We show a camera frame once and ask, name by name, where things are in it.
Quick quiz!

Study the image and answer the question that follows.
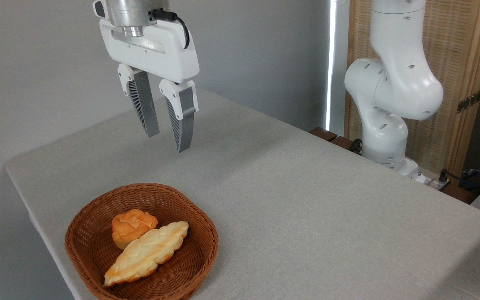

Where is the white vertical light strip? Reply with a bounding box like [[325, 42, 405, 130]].
[[325, 0, 338, 131]]

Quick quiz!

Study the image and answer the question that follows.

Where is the brown wicker basket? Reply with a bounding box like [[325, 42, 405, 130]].
[[65, 183, 219, 300]]

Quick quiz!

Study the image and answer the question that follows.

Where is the wooden rattan folding screen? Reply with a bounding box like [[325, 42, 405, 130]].
[[344, 0, 480, 180]]

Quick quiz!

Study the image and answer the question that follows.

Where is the small round orange bread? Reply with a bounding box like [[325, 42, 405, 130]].
[[112, 209, 158, 250]]

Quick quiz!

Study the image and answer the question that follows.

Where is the white power strip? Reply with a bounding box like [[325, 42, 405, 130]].
[[414, 172, 451, 192]]

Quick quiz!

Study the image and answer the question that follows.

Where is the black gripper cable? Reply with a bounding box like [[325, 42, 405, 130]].
[[149, 8, 191, 50]]

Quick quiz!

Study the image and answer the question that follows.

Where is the long golden braided bread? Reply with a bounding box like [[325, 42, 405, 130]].
[[104, 221, 189, 287]]

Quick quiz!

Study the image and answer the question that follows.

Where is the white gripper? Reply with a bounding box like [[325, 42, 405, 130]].
[[99, 17, 200, 154]]

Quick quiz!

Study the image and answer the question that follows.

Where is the dark brown wooden slat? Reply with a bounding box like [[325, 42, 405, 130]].
[[331, 136, 355, 151], [309, 127, 338, 143]]

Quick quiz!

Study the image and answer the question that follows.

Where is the metal screen hinge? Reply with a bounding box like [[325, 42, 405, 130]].
[[457, 90, 480, 114]]

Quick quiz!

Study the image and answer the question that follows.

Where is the grey tablecloth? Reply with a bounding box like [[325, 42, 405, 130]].
[[5, 89, 480, 300]]

